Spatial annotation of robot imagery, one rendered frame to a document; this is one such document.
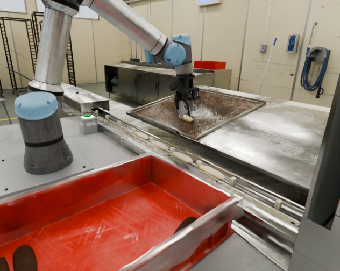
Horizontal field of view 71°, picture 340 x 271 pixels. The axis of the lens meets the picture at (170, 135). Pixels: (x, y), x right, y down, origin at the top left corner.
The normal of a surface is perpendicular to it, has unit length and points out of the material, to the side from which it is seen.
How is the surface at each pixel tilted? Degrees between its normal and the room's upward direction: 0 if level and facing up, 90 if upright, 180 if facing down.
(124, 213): 0
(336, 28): 90
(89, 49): 90
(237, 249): 0
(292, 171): 10
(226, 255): 0
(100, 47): 90
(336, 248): 90
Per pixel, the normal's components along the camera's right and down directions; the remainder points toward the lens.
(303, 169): -0.11, -0.89
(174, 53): 0.36, 0.34
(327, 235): -0.77, 0.20
